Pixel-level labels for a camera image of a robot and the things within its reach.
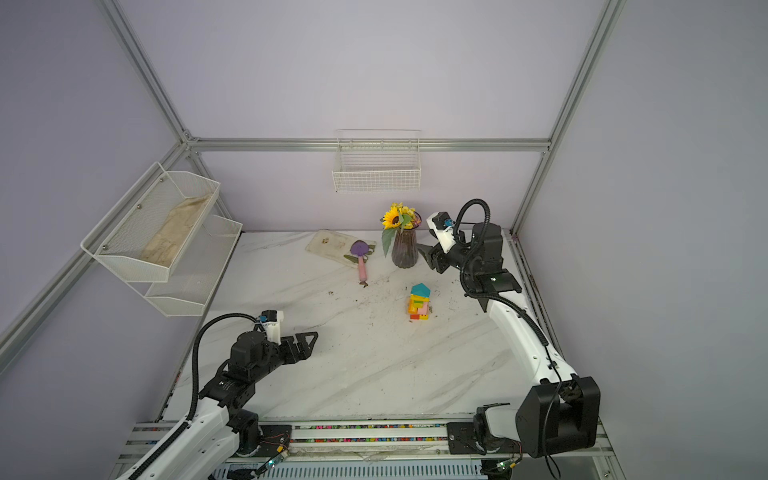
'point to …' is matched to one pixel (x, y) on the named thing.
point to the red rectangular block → (414, 316)
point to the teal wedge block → (421, 290)
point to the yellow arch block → (413, 298)
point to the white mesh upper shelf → (145, 236)
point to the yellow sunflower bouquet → (396, 217)
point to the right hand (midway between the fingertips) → (425, 235)
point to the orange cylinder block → (412, 310)
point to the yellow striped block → (424, 317)
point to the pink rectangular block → (423, 311)
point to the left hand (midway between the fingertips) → (304, 338)
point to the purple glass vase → (405, 252)
